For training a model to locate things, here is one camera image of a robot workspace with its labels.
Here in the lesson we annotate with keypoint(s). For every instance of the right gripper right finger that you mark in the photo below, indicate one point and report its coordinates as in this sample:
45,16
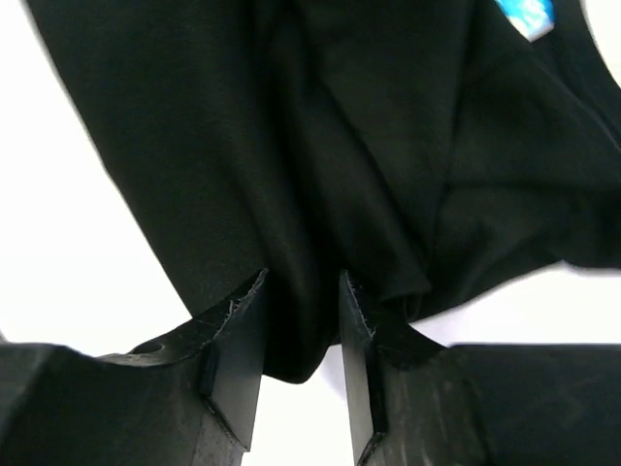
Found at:
412,401

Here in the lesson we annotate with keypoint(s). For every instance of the black t shirt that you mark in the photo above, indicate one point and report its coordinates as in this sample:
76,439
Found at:
426,147

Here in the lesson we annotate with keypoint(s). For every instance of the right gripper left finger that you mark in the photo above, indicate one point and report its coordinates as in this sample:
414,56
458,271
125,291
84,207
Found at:
188,397

